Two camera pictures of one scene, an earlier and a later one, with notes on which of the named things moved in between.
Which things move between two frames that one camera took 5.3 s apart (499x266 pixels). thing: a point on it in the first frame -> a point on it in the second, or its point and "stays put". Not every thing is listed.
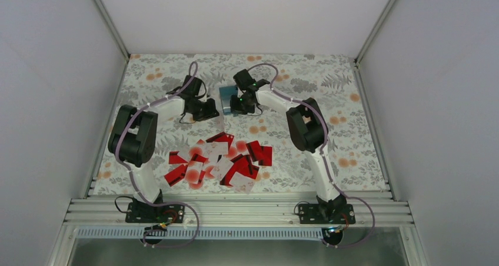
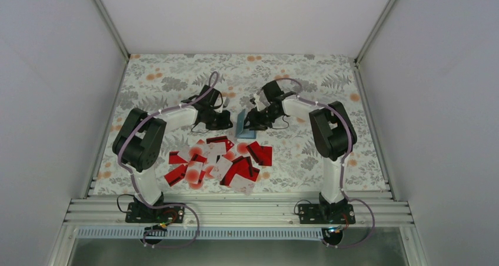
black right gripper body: x=242 y=106 -> x=264 y=120
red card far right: x=266 y=156 stays put
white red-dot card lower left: x=193 y=172 stays put
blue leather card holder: x=226 y=93 -> x=242 y=132
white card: x=242 y=183 stays put
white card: x=221 y=168 stays put
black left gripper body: x=201 y=112 -> x=215 y=123
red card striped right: x=255 y=150 stays put
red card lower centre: x=242 y=164 stays put
